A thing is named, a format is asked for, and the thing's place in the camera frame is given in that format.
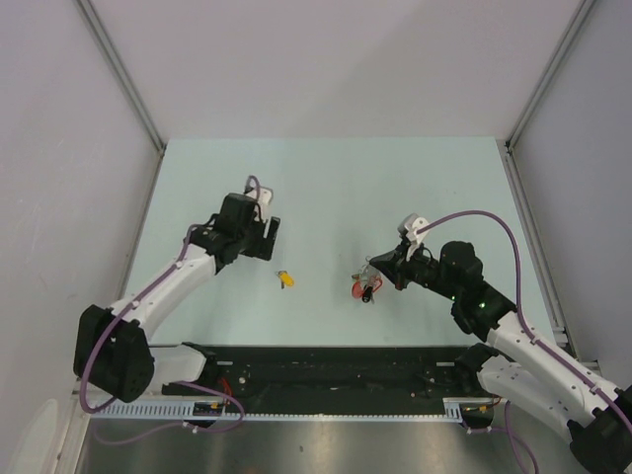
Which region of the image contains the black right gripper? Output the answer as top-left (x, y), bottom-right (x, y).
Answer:
top-left (369, 240), bottom-right (460, 302)

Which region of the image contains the keyring bunch with chain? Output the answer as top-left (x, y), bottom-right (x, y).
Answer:
top-left (352, 257), bottom-right (383, 304)

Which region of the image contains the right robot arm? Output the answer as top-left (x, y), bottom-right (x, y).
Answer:
top-left (369, 241), bottom-right (631, 473)

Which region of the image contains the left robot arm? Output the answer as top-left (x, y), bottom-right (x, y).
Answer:
top-left (73, 188), bottom-right (280, 413)

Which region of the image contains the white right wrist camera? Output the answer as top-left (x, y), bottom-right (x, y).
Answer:
top-left (398, 213), bottom-right (430, 262)

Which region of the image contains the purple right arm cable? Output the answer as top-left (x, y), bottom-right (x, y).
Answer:
top-left (419, 210), bottom-right (632, 431)

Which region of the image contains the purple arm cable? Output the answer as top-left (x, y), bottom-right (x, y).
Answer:
top-left (78, 175), bottom-right (263, 415)
top-left (419, 210), bottom-right (632, 431)

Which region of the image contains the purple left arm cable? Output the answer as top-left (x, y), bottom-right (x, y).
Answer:
top-left (78, 175), bottom-right (263, 415)

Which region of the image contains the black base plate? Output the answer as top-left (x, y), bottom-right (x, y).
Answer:
top-left (161, 346), bottom-right (489, 407)

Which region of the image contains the white slotted cable duct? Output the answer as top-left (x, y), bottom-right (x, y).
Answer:
top-left (95, 395), bottom-right (494, 422)

